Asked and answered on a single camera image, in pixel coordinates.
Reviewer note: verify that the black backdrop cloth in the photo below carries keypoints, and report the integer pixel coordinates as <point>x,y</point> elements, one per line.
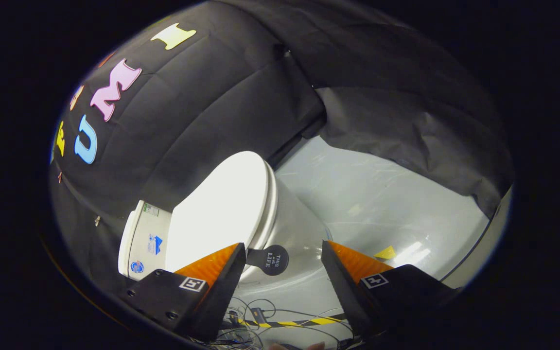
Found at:
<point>202,97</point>

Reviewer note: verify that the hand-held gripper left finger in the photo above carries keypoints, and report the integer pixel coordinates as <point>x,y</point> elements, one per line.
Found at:
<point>221,291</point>

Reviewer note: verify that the white toilet tank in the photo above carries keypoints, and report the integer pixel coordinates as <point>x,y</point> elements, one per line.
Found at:
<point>146,243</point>

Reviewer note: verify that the yellow black hazard tape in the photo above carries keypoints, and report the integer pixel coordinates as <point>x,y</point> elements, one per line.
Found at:
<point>285,323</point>

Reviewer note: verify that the small black orange device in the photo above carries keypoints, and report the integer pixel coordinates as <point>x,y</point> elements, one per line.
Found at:
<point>258,316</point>

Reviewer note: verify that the yellow floor sticker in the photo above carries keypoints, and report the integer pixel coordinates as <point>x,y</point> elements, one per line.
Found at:
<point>385,253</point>

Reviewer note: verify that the black round lid lifter tab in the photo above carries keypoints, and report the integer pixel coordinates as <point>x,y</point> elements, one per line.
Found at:
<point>272,260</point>

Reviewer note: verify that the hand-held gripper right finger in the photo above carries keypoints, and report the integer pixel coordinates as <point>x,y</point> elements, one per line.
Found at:
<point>345,291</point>

